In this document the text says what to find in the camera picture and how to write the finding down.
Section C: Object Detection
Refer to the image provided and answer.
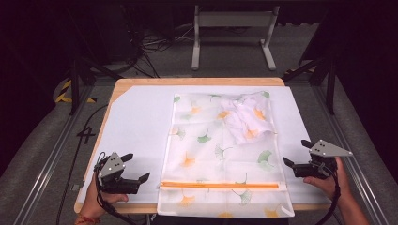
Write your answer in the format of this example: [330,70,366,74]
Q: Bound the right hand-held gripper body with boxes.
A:
[293,139,354,180]

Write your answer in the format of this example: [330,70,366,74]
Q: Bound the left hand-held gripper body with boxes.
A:
[93,151,142,195]

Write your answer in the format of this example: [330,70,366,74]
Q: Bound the leaf print mesh laundry bag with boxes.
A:
[156,91,296,218]

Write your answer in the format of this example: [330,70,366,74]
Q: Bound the person's right hand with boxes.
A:
[302,156,353,201]

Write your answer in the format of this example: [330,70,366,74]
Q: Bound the person's left hand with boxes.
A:
[82,174,130,218]

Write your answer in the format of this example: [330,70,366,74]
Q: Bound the white table mat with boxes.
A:
[77,85,329,204]

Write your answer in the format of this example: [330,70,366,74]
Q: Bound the black metal stand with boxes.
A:
[283,52,337,115]
[67,52,123,116]

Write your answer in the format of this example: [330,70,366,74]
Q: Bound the white garment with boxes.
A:
[218,92,278,145]

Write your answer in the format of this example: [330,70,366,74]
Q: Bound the yellow black hazard tape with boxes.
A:
[54,79,98,104]

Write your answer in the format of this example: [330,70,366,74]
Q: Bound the wooden table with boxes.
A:
[73,77,332,214]

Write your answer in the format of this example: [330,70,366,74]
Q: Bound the white metal stand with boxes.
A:
[191,4,281,71]

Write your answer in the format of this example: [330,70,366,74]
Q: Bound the thin black floor cable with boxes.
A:
[55,103,109,225]

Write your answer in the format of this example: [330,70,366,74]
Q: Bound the aluminium floor rail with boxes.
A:
[12,83,95,225]
[313,85,390,225]

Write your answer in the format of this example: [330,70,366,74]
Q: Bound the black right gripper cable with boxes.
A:
[314,165,342,225]

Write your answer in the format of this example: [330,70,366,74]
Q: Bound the red bracelet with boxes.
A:
[75,213,101,225]

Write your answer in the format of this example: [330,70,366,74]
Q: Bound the bundle of black floor cables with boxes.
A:
[125,6,195,79]

